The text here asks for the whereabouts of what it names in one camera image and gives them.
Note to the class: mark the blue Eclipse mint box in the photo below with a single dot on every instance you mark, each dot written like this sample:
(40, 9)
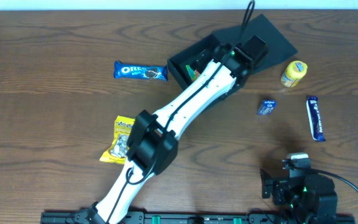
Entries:
(266, 107)

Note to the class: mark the blue Dairy Milk chocolate bar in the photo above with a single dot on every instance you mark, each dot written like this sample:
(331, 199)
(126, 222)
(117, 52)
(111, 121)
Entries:
(314, 119)

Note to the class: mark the black gift box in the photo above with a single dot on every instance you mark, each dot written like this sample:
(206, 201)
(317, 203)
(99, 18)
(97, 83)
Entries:
(200, 54)

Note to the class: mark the yellow snack nut bag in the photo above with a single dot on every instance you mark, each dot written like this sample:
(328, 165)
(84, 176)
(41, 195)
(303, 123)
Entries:
(116, 153)

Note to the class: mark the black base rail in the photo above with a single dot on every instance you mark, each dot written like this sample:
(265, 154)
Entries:
(165, 218)

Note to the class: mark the blue Oreo cookie pack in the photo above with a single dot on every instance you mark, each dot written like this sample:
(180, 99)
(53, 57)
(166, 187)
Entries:
(143, 72)

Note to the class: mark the yellow candy bottle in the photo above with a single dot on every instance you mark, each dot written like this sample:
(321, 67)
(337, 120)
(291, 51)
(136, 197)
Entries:
(294, 72)

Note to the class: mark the green Haribo gummy candy bag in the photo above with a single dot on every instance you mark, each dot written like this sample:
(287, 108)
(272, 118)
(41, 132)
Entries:
(192, 72)

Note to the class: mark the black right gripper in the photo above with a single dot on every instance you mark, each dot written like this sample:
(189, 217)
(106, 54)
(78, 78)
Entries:
(268, 183)

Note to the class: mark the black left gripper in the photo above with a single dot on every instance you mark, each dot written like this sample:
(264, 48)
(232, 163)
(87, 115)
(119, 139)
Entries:
(204, 56)

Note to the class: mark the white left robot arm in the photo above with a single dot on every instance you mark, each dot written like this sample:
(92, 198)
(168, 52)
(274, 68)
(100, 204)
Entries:
(153, 141)

